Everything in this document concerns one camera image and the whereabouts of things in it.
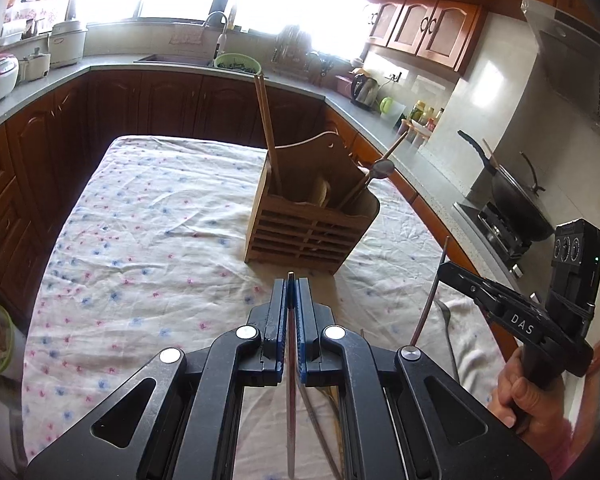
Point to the grey countertop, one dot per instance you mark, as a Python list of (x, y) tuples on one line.
[(300, 85)]

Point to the wooden upper cabinets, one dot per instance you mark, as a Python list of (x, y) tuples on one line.
[(440, 25)]

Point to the black wok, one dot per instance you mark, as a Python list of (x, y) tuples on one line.
[(525, 220)]

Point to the floral white tablecloth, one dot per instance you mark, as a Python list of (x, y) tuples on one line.
[(155, 260)]

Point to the gas stove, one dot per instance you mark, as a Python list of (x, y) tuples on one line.
[(500, 235)]

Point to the large white cooker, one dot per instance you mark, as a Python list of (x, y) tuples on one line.
[(67, 42)]

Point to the wooden cutlery rack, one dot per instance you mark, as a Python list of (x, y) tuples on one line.
[(290, 47)]

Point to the spice jar rack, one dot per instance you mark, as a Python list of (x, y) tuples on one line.
[(415, 132)]

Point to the wok lid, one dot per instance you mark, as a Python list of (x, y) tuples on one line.
[(515, 185)]

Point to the steel range hood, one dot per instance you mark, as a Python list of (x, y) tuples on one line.
[(575, 60)]

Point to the small white cooker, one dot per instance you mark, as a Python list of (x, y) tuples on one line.
[(34, 64)]

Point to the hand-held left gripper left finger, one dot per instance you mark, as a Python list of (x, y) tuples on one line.
[(280, 320)]

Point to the metal spoon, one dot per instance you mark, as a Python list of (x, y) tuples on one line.
[(382, 167)]

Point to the steel electric kettle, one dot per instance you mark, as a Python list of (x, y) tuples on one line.
[(364, 90)]

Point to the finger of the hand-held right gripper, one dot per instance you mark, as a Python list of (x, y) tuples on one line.
[(465, 280)]

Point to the person's right forearm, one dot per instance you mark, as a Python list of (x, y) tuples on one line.
[(560, 445)]

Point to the green cup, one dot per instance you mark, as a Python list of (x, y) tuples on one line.
[(387, 106)]

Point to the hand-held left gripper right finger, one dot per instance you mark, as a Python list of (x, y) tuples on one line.
[(302, 320)]

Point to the green basin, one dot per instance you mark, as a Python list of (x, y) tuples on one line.
[(237, 62)]

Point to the metal chopstick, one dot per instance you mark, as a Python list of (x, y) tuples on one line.
[(427, 305), (291, 410), (320, 435)]

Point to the wooden utensil holder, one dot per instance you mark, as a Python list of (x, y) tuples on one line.
[(300, 235)]

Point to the seasoning bottles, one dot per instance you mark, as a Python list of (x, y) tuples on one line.
[(422, 112)]

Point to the metal faucet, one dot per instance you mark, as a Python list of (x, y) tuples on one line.
[(221, 40)]

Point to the person's right hand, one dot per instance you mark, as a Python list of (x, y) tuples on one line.
[(507, 392)]

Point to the steel sink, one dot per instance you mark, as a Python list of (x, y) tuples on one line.
[(175, 58)]

